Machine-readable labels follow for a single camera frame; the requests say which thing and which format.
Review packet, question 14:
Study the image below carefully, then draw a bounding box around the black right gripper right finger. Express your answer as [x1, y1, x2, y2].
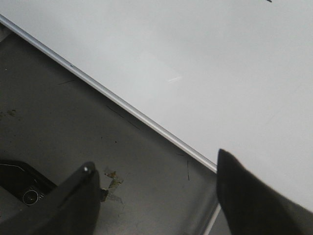
[216, 149, 313, 235]

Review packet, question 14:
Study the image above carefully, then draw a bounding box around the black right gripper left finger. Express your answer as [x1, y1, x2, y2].
[0, 162, 100, 235]

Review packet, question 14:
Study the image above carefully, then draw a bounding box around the torn tape scrap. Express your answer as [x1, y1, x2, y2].
[100, 167, 124, 204]

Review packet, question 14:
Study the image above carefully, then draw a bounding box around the white whiteboard with aluminium frame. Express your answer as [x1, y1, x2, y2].
[0, 0, 313, 235]

